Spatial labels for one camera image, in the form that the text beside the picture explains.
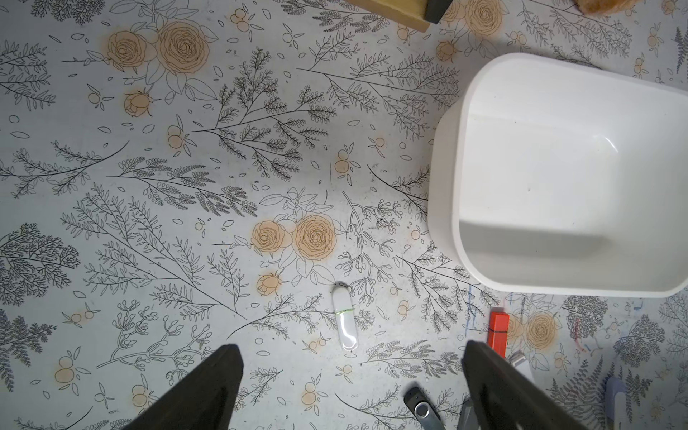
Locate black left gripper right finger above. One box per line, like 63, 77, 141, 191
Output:
462, 340, 584, 429

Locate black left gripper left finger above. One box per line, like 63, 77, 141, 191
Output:
126, 344, 244, 429

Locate white square usb flash drive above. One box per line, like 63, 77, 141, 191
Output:
508, 351, 535, 383

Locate red usb flash drive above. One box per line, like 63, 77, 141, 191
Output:
487, 308, 510, 358

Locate black swivel usb flash drive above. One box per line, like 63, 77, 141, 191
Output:
403, 386, 445, 430

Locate lavender usb flash drive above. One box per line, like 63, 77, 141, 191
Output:
604, 376, 628, 430

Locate white plastic storage box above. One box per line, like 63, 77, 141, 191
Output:
427, 53, 687, 297

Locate brown teddy bear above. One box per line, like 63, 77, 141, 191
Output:
575, 0, 638, 16

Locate wooden shelf black metal frame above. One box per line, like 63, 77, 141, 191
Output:
348, 0, 453, 32

